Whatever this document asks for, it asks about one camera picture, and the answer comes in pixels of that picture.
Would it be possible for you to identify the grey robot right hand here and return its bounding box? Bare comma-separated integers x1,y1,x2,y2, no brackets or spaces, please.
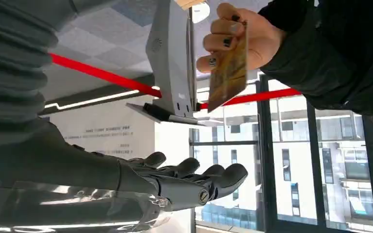
0,119,249,233

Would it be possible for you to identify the person's hand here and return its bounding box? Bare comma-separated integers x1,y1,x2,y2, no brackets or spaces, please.
196,2,287,74

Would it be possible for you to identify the white round base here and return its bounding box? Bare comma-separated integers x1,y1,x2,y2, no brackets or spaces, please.
191,1,211,24

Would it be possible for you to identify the person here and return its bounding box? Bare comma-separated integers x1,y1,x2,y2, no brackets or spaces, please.
257,0,373,120

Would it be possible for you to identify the grey standing monitor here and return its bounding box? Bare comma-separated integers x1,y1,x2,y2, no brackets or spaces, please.
125,0,204,126

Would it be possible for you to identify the red barrier tape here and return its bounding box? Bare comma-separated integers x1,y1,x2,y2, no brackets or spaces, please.
49,52,303,112

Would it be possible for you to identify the black window frame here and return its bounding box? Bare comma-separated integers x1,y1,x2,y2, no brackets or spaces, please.
189,73,373,233

